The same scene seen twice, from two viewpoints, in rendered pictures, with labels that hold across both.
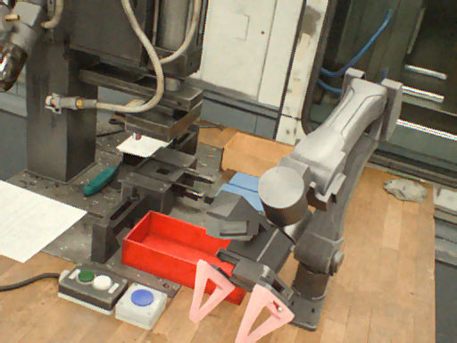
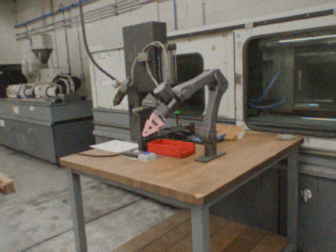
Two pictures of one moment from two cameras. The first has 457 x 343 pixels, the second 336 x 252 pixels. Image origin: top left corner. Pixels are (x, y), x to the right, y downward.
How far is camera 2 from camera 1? 0.98 m
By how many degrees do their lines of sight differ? 32
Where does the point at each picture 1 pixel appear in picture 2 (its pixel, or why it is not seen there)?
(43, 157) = (134, 133)
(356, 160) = (213, 99)
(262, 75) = (228, 106)
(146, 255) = (154, 147)
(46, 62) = (133, 97)
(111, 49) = (148, 88)
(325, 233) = (206, 126)
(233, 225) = (147, 100)
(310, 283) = (207, 149)
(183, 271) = (164, 150)
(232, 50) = not seen: hidden behind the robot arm
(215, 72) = not seen: hidden behind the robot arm
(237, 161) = not seen: hidden behind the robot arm
